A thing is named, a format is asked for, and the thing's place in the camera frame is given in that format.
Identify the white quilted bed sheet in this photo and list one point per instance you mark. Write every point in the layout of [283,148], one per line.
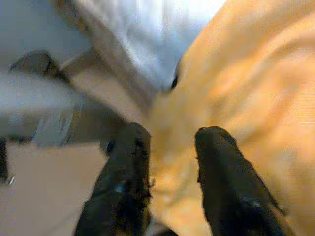
[152,32]

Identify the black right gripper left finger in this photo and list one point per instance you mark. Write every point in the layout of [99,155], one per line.
[123,184]

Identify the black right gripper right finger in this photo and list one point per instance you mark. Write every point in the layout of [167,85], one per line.
[229,186]

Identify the orange cartoon print blanket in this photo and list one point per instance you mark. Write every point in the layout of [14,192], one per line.
[246,73]

